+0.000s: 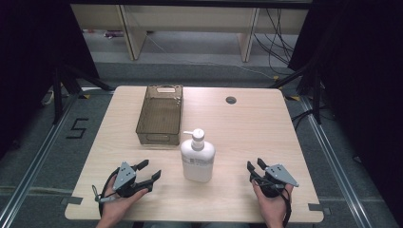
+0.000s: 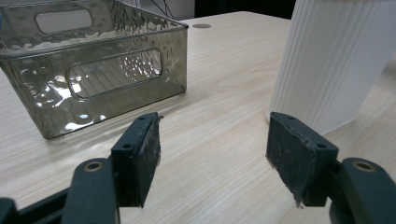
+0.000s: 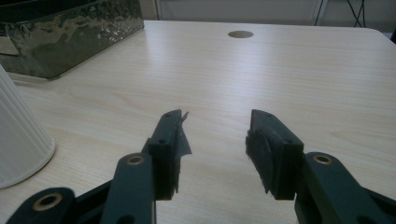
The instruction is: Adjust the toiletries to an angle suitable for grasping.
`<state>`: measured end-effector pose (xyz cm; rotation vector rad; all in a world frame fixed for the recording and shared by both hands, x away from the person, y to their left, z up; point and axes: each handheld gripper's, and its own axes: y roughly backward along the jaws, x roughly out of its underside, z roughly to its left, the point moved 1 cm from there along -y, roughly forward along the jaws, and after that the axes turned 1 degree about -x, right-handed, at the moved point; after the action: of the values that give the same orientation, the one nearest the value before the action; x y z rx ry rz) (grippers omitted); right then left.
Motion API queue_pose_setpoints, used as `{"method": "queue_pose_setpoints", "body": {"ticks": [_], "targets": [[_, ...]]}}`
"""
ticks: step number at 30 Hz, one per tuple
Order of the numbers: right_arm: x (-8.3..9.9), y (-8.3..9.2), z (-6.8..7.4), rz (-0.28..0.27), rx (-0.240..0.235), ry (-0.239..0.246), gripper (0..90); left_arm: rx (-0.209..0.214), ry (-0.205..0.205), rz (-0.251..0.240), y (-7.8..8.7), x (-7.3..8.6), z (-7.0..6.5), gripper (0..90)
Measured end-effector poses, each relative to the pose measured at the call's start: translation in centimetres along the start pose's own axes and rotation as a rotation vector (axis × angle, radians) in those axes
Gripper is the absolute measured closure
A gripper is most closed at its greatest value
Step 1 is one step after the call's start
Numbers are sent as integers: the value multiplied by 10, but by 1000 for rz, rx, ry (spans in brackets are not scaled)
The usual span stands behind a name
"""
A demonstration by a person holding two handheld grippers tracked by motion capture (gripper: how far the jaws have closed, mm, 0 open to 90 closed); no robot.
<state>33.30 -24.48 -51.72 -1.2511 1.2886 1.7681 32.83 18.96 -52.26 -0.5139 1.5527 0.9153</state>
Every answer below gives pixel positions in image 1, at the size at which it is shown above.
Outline black metal stand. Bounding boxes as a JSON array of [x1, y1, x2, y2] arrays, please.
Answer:
[[268, 61, 323, 125], [51, 63, 116, 125]]

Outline black floor cables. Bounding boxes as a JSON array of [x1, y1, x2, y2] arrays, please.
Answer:
[[252, 8, 297, 76]]

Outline person's left hand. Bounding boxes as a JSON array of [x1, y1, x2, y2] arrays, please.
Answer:
[[98, 180, 150, 223]]

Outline person's right hand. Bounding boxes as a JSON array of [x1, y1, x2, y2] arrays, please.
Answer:
[[251, 181, 295, 225]]

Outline aluminium floor rail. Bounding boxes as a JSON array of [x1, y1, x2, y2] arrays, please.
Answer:
[[0, 94, 81, 228], [298, 94, 374, 228]]

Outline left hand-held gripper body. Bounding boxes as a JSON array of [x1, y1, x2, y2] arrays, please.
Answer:
[[112, 161, 150, 199]]

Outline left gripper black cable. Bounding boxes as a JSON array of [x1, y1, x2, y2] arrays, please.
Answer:
[[91, 166, 121, 219]]

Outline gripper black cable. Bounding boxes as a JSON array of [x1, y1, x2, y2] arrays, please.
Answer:
[[91, 166, 121, 219], [259, 179, 293, 228]]

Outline brown transparent plastic basket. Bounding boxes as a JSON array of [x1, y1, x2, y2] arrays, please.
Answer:
[[135, 84, 184, 146]]

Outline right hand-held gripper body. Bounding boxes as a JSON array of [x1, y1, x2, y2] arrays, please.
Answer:
[[253, 163, 299, 199]]

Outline white pump bottle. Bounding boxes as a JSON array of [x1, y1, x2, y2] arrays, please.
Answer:
[[180, 127, 217, 183]]

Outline light wooden desk frame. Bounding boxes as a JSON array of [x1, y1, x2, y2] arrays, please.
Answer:
[[69, 3, 311, 64]]

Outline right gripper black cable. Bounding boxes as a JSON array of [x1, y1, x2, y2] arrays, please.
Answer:
[[259, 179, 293, 228]]

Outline grey tape patch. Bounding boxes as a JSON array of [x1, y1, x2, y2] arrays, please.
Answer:
[[307, 202, 333, 217]]

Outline black curtain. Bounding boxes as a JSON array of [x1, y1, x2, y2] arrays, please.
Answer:
[[0, 0, 101, 160], [287, 0, 403, 219]]

